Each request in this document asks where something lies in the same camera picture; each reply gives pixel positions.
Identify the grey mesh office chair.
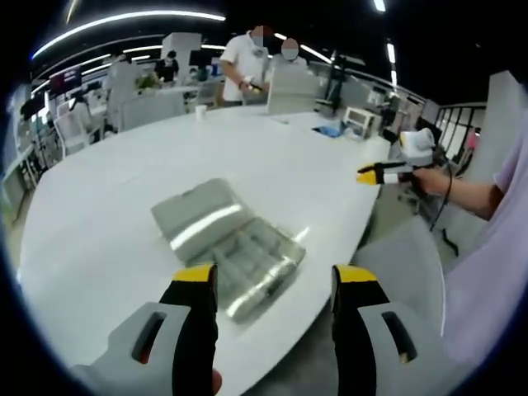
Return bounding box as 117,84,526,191
353,214,447,343

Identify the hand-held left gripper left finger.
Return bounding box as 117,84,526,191
70,263,219,396

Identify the white panel board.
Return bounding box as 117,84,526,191
266,65,319,116

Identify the dark wall screen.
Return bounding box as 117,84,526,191
49,68,82,92

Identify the grey transparent guide fixture box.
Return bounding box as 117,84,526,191
150,177,308,323

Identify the black camera tripod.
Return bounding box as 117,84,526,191
317,51,348,113

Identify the white mesh office chair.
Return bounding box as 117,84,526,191
53,111,90,156

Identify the small white shelf box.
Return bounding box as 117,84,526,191
343,106,375,140

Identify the person's lavender shirt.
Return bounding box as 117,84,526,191
443,123,528,366

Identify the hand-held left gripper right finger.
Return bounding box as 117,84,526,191
332,263,449,396

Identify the curved ceiling light strip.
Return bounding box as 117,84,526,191
31,11,227,59

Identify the person's right hand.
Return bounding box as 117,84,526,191
412,168,453,197

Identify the grey desk partition panel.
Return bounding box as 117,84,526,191
119,88,186,133

